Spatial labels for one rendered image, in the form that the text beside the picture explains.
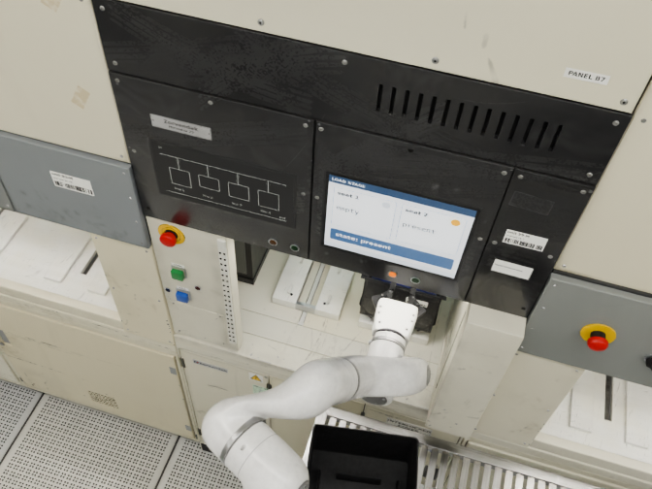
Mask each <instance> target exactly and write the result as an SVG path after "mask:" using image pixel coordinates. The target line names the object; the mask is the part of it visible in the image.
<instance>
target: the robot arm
mask: <svg viewBox="0 0 652 489"><path fill-rule="evenodd" d="M396 285H397V283H395V282H391V284H390V288H389V289H388V290H387V291H385V292H383V293H381V294H380V295H374V296H373V297H372V302H373V304H374V306H375V318H374V322H373V329H372V336H373V339H372V340H369V345H370V346H369V350H368V353H367V356H366V355H348V356H338V357H330V358H321V359H315V360H311V361H309V362H307V363H306V364H304V365H303V366H301V367H300V368H299V369H298V370H297V371H295V372H294V373H293V374H292V375H291V376H290V377H289V378H288V379H287V380H285V381H284V382H283V383H281V384H280V385H278V386H276V387H274V388H272V389H270V390H267V391H263V392H259V393H254V394H248V395H242V396H235V397H231V398H227V399H224V400H222V401H220V402H218V403H216V404H215V405H213V406H212V407H211V408H210V409H209V410H208V412H207V413H206V415H205V417H204V419H203V422H202V437H203V440H204V442H205V444H206V445H207V447H208V448H209V449H210V451H211V452H212V453H213V454H214V455H215V456H216V457H217V458H218V459H219V460H220V461H221V462H222V463H223V464H224V465H225V466H226V467H227V468H228V469H229V470H230V471H231V472H232V473H233V474H234V475H235V476H236V477H237V478H238V479H239V480H240V481H241V483H242V485H243V489H309V485H310V475H309V470H308V468H307V466H306V464H305V462H304V461H303V460H302V459H301V457H300V456H299V455H298V454H297V453H296V452H295V451H294V450H293V449H292V448H291V447H290V446H289V445H288V444H287V443H286V442H285V441H284V440H283V439H282V438H281V437H280V436H279V435H277V434H276V433H275V432H274V431H273V430H272V429H271V428H270V427H269V426H268V425H267V424H266V423H264V422H263V421H264V420H265V419H267V418H277V419H289V420H302V419H310V418H314V417H316V416H318V415H320V414H322V413H323V412H325V411H326V410H327V409H329V408H330V407H332V406H335V405H338V404H341V403H345V402H348V401H351V400H355V399H358V398H361V399H362V400H363V401H365V402H367V403H369V404H372V405H375V406H387V405H389V404H391V403H392V401H393V398H394V397H404V396H410V395H414V394H417V393H419V392H421V391H423V390H424V389H425V388H426V387H427V386H428V384H429V382H430V378H431V370H430V367H429V365H428V363H427V362H426V361H425V360H423V359H422V358H417V357H406V356H404V354H405V350H406V346H407V344H408V342H409V340H410V337H411V335H412V332H413V328H414V325H415V322H416V320H418V319H419V318H420V317H422V316H423V315H424V314H425V313H426V310H425V309H424V308H423V307H422V306H420V304H419V303H418V301H417V300H416V299H415V292H416V288H413V287H411V289H410V292H409V296H408V302H407V303H403V302H399V301H395V300H392V296H394V292H395V288H396Z"/></svg>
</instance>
